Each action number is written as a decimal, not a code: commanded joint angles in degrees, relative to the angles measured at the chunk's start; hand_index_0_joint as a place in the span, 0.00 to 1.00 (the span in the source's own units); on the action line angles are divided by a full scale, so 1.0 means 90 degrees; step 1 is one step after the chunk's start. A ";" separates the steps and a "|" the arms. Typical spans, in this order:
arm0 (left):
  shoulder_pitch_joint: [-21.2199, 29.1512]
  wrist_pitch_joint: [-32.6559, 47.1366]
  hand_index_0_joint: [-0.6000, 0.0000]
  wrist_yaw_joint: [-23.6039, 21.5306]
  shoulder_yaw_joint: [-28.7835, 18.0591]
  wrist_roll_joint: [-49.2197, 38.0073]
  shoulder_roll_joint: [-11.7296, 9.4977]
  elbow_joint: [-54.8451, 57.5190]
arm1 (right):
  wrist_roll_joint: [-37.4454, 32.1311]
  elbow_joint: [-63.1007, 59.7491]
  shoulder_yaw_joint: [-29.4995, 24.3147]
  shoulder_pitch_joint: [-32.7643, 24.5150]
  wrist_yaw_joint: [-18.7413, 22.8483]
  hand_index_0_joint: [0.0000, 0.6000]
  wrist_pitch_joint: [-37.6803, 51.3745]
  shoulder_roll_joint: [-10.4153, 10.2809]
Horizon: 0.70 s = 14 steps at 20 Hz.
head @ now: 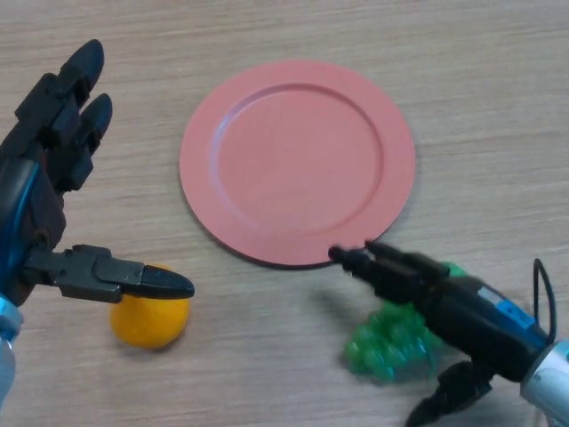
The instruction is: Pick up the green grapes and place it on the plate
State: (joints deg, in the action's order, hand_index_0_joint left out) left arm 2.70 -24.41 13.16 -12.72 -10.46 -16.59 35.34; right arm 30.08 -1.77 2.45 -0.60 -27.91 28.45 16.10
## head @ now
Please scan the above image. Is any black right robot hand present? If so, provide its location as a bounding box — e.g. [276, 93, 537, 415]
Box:
[327, 239, 551, 427]

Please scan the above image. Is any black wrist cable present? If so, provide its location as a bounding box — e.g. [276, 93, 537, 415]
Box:
[532, 258, 559, 346]

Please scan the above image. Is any pink round plate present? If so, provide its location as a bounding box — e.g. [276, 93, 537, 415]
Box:
[179, 60, 418, 268]

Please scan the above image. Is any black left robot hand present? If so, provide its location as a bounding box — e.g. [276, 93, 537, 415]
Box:
[0, 38, 196, 308]

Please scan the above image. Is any green grape bunch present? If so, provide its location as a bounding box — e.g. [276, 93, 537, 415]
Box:
[344, 262, 468, 387]

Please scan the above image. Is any orange yellow pear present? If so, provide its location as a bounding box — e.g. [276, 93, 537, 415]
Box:
[109, 264, 191, 350]

